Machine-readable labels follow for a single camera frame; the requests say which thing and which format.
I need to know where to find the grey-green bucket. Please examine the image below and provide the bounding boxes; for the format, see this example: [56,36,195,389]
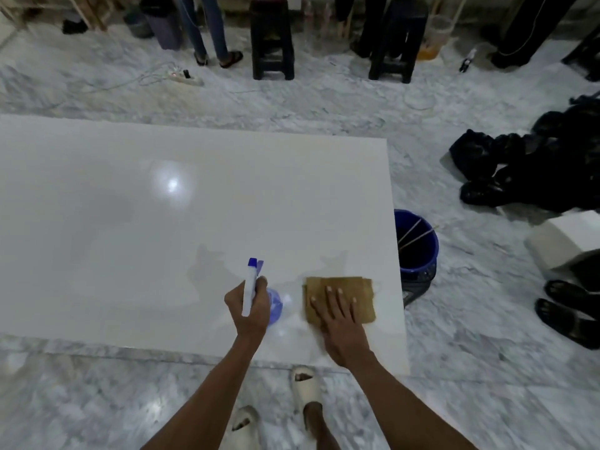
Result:
[123,6,153,39]

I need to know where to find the black plastic stool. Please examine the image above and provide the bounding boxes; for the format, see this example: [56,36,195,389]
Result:
[249,0,296,81]
[368,0,430,84]

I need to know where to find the clear plastic bottles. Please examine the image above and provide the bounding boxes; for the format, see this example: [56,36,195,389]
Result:
[302,0,339,39]

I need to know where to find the grey waste bin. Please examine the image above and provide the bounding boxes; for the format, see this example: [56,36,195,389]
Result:
[140,0,184,51]

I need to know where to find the thin wooden stick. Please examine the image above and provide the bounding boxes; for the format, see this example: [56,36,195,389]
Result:
[398,218,423,244]
[398,226,440,252]

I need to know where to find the clear bucket orange liquid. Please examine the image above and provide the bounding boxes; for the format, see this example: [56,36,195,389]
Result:
[416,14,456,62]

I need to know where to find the person's left forearm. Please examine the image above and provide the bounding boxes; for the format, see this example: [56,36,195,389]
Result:
[141,335,269,450]

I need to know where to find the person's left hand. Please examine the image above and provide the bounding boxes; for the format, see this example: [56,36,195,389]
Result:
[224,275,273,342]

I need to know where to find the white power strip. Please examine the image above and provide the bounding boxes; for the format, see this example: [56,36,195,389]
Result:
[167,69,205,88]

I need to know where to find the white power cable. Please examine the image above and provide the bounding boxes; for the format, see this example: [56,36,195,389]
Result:
[47,61,181,106]

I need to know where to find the pile of black cloth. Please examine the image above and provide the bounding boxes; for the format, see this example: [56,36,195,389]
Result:
[449,94,600,214]

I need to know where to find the brown cleaning cloth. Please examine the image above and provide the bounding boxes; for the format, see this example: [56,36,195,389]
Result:
[302,276,377,325]

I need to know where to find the person's right forearm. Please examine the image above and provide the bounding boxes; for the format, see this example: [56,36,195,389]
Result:
[346,351,480,450]

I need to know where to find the black sandal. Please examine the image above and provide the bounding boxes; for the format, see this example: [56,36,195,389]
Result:
[535,298,600,350]
[543,279,600,320]

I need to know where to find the blue spray bottle white head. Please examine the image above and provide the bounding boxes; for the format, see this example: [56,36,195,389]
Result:
[241,257,284,328]

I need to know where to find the blue plastic bucket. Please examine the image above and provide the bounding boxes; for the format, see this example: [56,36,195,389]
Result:
[394,209,440,308]

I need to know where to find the person's right leg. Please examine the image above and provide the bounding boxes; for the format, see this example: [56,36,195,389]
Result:
[302,402,342,450]

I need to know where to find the person's right hand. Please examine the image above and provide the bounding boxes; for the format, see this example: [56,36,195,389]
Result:
[309,286,377,370]

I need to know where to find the wooden furniture legs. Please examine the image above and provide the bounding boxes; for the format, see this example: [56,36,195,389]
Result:
[66,0,115,32]

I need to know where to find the white cardboard box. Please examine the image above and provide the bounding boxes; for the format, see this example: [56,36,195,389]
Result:
[524,210,600,273]

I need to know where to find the cream slide sandal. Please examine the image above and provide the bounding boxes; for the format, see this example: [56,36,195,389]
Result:
[219,406,264,450]
[289,366,324,418]

